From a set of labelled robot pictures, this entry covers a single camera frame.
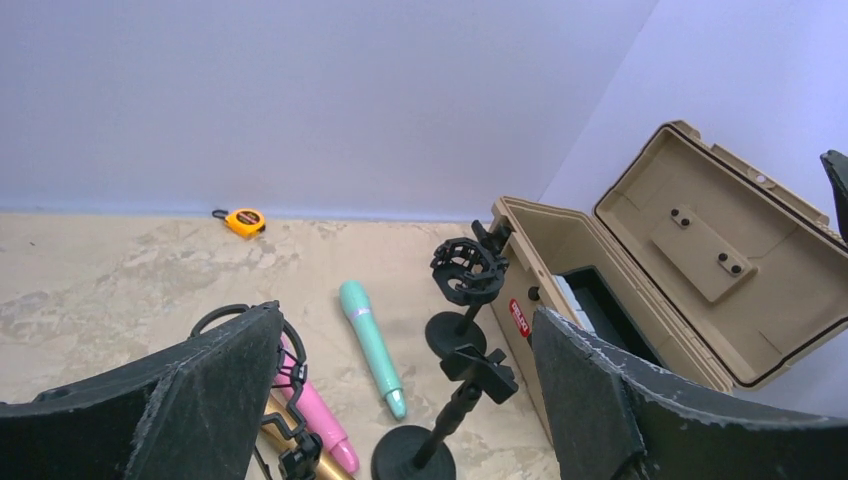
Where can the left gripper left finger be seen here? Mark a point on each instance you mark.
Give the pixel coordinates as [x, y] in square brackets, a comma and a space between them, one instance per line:
[190, 411]

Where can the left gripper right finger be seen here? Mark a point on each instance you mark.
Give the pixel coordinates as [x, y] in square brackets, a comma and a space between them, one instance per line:
[614, 415]

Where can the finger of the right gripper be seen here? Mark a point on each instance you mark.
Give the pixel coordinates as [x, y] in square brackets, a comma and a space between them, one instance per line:
[835, 166]

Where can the gold microphone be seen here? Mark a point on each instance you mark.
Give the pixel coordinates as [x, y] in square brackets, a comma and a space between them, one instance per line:
[301, 454]

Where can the pink microphone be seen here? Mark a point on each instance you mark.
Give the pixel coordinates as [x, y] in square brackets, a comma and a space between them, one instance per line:
[319, 419]

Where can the mint green microphone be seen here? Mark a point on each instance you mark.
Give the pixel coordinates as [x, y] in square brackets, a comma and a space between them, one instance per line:
[358, 310]

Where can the black round-base stand with shockmount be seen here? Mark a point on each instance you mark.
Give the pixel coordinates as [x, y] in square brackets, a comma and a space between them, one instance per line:
[470, 273]

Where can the black tray in case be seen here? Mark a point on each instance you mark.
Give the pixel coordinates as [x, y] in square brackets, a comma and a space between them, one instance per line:
[600, 311]

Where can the tan plastic case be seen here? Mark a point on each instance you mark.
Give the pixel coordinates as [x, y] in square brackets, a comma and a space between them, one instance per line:
[728, 277]

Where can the orange tape measure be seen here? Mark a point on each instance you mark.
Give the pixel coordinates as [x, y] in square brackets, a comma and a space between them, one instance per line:
[245, 222]

